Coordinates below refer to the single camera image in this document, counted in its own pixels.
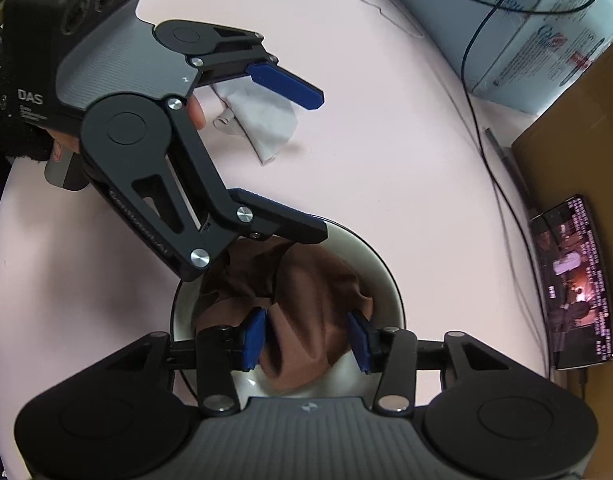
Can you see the black smartphone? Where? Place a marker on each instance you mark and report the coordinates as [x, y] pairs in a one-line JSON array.
[[576, 285]]

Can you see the white tissue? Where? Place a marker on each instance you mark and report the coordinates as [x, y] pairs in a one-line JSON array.
[[271, 120]]

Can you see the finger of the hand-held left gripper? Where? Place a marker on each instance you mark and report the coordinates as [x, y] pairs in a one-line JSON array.
[[286, 85], [221, 210]]

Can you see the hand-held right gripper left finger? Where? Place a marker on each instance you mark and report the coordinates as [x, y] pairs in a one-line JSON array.
[[254, 337]]

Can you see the white and blue ceramic bowl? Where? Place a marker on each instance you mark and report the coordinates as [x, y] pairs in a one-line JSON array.
[[381, 280]]

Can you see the brown cardboard box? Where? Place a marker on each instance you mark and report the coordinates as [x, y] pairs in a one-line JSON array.
[[576, 160]]

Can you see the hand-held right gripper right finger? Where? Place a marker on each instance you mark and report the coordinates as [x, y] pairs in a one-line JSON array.
[[359, 340]]

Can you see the brown cloth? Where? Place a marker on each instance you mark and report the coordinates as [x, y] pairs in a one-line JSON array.
[[311, 285]]

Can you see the large light blue box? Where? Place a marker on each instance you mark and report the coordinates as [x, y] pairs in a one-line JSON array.
[[511, 35]]

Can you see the person's left hand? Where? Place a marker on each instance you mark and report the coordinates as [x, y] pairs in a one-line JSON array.
[[196, 112]]

